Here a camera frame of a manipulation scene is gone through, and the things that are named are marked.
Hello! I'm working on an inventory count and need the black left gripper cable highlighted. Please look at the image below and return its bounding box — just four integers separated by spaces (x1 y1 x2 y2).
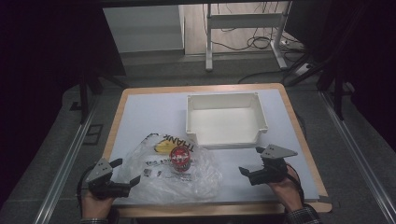
76 165 95 217

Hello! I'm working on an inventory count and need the white power strip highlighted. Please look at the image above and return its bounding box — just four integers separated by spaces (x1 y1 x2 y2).
294 63 313 77

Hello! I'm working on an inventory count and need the person's left hand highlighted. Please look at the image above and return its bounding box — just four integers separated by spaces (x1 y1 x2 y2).
80 190 115 220

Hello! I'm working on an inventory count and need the person's right hand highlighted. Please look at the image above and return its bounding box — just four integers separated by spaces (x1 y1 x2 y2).
266 163 305 213

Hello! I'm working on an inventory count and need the grey panel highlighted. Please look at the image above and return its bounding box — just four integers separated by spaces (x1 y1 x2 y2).
102 5 185 54

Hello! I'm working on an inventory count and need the white desk frame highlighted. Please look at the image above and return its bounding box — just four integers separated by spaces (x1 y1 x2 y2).
204 1 294 73

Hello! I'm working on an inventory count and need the white table mat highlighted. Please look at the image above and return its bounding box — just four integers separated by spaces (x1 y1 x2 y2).
108 89 321 207

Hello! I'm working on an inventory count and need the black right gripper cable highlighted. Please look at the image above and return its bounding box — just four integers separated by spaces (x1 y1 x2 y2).
286 163 306 207

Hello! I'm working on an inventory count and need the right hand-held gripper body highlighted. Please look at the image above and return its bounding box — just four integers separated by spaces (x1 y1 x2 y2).
247 144 299 187

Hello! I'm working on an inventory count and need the white plastic bin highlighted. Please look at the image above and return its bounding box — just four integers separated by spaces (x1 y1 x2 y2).
185 91 270 150

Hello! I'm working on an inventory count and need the metal floor rail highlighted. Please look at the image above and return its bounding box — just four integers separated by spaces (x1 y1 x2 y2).
319 91 396 224
32 101 98 224

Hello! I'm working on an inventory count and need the red can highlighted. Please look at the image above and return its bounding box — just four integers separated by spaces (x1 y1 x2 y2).
168 146 191 173

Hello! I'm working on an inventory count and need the tangle of black floor cables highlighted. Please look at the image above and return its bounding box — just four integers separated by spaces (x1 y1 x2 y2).
214 26 283 52

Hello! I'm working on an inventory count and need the dark metal stand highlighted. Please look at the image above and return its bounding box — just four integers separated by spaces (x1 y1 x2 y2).
78 66 129 125
317 60 357 121

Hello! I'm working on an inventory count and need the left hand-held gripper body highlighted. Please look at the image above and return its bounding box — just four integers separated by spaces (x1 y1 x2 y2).
85 158 131 201

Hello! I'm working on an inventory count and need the clear plastic bag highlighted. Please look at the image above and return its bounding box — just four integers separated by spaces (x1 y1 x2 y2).
116 133 224 205

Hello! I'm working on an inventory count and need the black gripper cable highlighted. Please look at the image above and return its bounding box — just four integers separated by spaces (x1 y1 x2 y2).
286 163 306 207
76 165 95 217

